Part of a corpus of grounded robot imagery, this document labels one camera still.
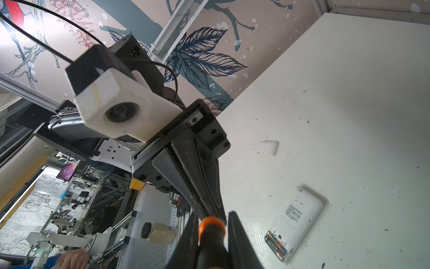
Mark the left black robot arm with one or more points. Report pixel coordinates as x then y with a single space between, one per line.
68 133

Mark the white wire mesh shelf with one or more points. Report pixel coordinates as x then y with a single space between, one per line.
177 26

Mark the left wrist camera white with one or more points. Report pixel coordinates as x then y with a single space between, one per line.
115 101

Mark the white battery cover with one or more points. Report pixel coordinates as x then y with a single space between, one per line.
270 147

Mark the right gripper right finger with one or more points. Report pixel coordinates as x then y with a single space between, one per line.
240 250

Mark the orange black screwdriver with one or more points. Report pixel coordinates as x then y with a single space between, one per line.
211 252

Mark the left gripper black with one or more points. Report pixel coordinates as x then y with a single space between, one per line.
190 164

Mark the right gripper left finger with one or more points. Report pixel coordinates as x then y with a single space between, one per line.
185 253

